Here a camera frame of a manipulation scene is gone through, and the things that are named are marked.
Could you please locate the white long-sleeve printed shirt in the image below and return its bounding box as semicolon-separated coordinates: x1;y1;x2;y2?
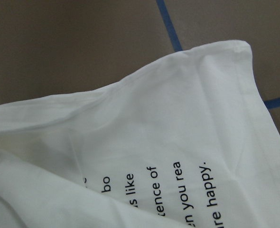
0;40;280;228

